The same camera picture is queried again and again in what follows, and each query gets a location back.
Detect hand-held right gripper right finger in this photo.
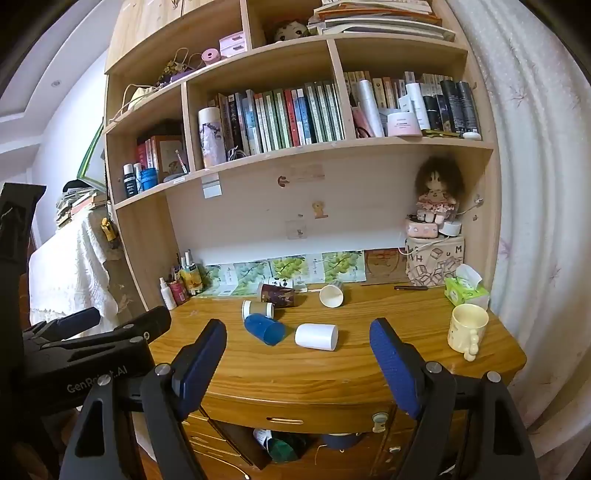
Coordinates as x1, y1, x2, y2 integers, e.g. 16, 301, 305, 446
369, 317, 541, 480

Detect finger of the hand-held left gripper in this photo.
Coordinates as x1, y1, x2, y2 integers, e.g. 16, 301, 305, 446
115, 305, 172, 345
22, 306, 102, 342

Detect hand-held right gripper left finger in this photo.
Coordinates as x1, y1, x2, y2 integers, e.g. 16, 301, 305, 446
60, 318, 228, 480

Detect blue plastic cup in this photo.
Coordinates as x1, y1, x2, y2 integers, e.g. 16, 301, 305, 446
244, 313, 287, 346

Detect white paper cup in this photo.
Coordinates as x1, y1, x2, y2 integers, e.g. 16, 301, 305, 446
319, 279, 345, 309

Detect brown patterned paper cup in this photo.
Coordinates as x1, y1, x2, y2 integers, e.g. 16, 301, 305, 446
257, 283, 295, 309

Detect row of upright books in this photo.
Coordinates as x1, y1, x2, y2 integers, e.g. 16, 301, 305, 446
216, 79, 346, 156

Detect white spray bottle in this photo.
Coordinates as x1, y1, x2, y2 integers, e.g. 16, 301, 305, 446
158, 277, 178, 311

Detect white lace cloth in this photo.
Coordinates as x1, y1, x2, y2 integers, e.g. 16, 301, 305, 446
28, 214, 123, 326

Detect yellow lotion bottle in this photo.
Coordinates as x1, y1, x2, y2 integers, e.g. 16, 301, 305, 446
180, 263, 204, 296

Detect green leaf print card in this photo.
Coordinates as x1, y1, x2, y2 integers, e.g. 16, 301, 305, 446
268, 256, 308, 291
321, 250, 367, 284
233, 260, 271, 296
202, 263, 242, 297

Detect yellow ceramic mug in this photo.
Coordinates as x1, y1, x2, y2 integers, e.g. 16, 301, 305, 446
447, 304, 490, 362

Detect brown printed board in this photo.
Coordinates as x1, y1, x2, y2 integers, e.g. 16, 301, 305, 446
366, 249, 407, 285

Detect wooden desk drawer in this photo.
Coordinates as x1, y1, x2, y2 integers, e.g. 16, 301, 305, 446
202, 393, 399, 435

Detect green tissue pack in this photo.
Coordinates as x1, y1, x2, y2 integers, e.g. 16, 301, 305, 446
444, 264, 490, 309

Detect printed fabric storage box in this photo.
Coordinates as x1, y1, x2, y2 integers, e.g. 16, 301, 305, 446
405, 235, 466, 285

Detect pile of old books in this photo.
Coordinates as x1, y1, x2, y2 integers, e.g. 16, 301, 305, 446
55, 184, 108, 228

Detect green crumpled bag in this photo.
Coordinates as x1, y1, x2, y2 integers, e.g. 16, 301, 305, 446
267, 438, 301, 463

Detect pink spotted box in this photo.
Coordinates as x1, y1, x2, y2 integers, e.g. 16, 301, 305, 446
405, 218, 443, 239

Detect black bottle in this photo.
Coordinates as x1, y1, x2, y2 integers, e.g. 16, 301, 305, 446
122, 162, 140, 199

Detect green framed picture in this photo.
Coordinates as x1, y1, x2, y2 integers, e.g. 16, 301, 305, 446
78, 120, 106, 190

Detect red and brown books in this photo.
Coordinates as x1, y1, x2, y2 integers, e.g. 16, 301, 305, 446
136, 134, 190, 180

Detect brown-haired rag doll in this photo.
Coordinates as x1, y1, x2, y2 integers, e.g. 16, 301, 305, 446
413, 156, 465, 225

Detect white floral thermos bottle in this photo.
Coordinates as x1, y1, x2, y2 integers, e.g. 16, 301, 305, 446
198, 107, 227, 169

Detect white floral curtain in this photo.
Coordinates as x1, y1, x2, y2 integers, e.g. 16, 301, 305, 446
444, 0, 591, 446

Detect pink white cream jar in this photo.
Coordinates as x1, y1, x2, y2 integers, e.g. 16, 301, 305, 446
386, 112, 422, 138

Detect dried flower bundle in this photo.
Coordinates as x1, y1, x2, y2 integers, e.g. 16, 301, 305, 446
156, 48, 205, 87

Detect white cosmetic tube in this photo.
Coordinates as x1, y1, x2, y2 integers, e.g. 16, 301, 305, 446
357, 79, 385, 138

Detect white lotion bottle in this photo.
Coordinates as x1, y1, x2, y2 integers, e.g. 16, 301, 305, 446
406, 83, 430, 133

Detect black cosmetic bottles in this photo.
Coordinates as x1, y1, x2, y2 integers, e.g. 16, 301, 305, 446
422, 79, 481, 135

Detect row of books behind cosmetics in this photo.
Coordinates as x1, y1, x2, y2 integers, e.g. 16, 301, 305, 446
344, 70, 455, 116

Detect wooden bookshelf hutch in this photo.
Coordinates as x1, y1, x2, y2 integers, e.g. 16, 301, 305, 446
102, 0, 504, 312

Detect small doll head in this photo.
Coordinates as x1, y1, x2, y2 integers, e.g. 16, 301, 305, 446
274, 19, 310, 44

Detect stack of flat books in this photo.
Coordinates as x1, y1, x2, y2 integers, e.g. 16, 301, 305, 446
308, 0, 456, 42

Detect beige drawstring bag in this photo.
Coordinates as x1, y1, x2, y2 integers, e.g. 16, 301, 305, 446
122, 84, 158, 112

